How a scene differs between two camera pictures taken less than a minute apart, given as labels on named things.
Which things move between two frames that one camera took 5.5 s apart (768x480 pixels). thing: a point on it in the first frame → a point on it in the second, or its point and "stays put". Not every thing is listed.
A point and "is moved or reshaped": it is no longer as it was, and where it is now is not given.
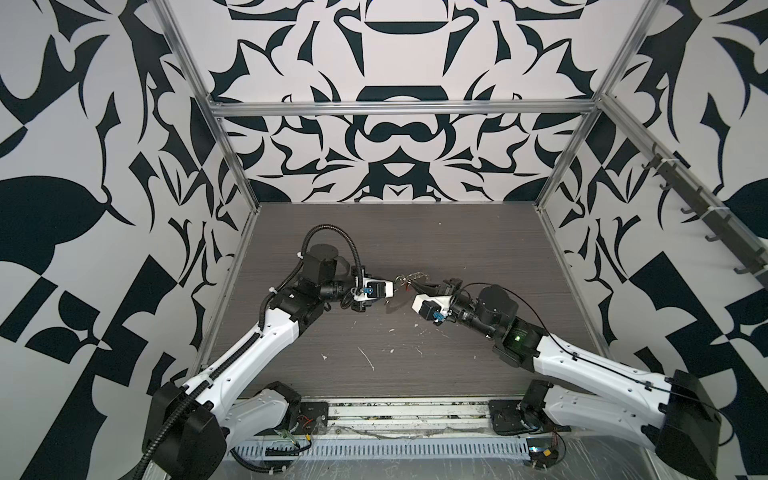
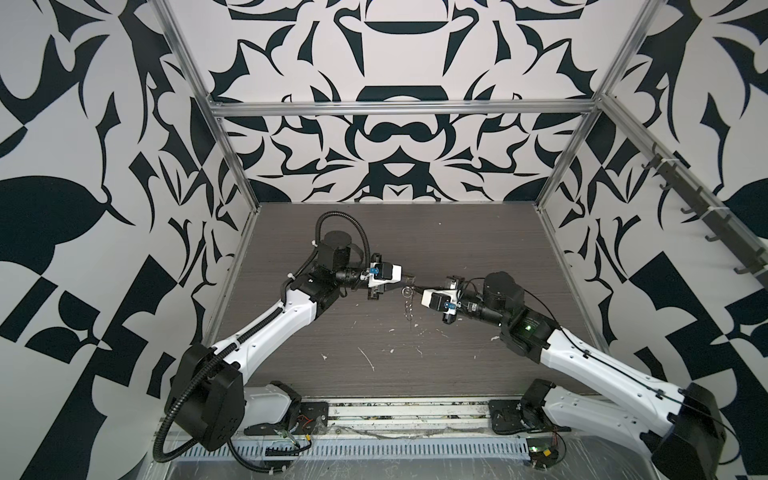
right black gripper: [428, 287] stays put
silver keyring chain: [406, 280] is moved or reshaped
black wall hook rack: [706, 205] stays put
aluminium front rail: [408, 416] stays put
